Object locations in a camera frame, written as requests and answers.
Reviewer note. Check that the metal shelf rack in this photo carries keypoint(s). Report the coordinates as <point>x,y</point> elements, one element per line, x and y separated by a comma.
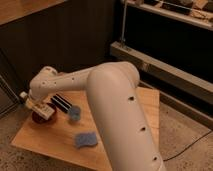
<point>173,53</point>

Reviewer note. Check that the red ceramic bowl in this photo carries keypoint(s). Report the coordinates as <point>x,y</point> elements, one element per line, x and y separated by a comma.
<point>39,120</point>

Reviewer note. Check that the small blue cup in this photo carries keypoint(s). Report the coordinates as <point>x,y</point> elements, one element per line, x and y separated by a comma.
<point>74,113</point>

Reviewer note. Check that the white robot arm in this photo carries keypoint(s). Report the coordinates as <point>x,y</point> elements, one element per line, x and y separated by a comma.
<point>120,119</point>

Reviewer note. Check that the black striped box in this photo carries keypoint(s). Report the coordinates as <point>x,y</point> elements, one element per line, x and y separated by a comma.
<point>63,106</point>

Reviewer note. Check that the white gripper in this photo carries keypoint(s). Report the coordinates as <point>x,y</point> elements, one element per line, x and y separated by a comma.
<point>29,103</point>

